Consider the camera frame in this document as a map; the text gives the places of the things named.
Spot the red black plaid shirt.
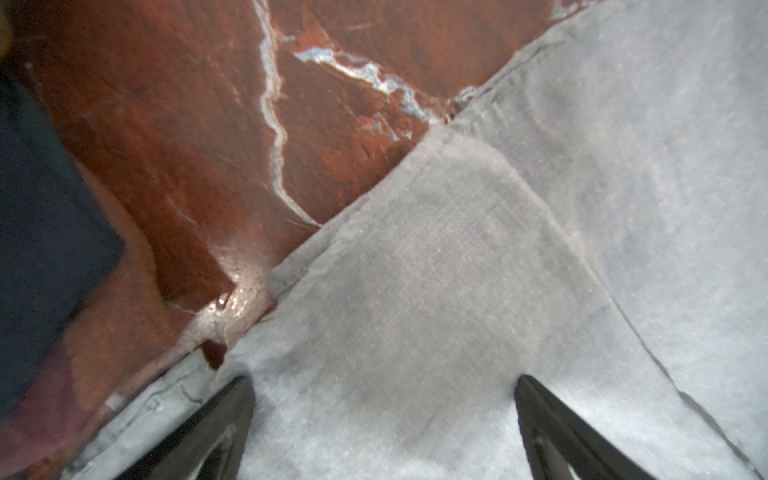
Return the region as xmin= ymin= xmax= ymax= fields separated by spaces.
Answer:
xmin=1 ymin=69 xmax=182 ymax=477

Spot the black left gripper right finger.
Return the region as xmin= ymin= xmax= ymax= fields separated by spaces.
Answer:
xmin=514 ymin=375 xmax=652 ymax=480

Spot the grey long sleeve shirt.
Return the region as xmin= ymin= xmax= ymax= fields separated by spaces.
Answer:
xmin=63 ymin=1 xmax=767 ymax=479

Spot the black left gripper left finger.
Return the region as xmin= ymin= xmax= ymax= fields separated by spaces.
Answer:
xmin=118 ymin=376 xmax=255 ymax=479

